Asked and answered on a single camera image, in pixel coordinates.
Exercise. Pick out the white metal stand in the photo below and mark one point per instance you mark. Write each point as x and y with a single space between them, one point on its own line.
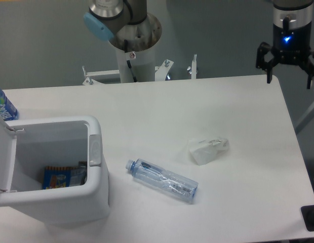
305 118

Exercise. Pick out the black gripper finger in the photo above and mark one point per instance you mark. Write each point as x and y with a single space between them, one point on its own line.
307 66
267 66

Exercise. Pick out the blue labelled bottle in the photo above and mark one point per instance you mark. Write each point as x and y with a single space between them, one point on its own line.
7 110

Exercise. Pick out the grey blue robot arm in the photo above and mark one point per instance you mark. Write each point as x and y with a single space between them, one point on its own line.
105 19

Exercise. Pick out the clear plastic water bottle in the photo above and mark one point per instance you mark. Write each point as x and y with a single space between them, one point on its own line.
163 180

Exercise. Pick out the blue snack wrapper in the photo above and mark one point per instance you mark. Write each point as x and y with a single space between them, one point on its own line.
56 177

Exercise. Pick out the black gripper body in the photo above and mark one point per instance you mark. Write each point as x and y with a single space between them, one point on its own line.
291 47

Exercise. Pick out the white trash can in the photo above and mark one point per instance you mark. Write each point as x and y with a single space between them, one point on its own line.
28 146

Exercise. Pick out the white base bracket frame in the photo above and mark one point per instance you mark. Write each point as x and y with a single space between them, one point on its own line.
129 73

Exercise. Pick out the black table clamp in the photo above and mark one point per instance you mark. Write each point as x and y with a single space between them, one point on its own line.
308 217

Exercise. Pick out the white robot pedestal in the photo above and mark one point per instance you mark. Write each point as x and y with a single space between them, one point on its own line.
138 42

